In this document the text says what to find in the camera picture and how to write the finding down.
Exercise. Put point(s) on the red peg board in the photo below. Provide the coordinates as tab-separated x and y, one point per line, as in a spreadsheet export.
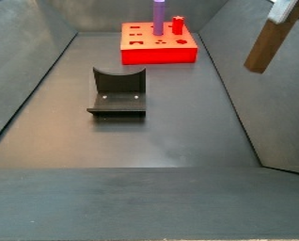
143	48

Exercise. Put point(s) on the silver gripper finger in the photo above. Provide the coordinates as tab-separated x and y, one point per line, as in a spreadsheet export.
281	10

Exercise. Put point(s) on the purple cylinder peg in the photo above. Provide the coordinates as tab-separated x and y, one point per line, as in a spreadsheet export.
158	17

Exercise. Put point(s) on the black curved holder stand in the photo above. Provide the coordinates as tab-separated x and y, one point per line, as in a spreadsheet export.
121	92

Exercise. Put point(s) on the brown hexagon peg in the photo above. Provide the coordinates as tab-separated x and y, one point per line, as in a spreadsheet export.
269	42

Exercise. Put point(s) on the red star-shaped peg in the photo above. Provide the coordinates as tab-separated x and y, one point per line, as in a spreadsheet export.
178	20

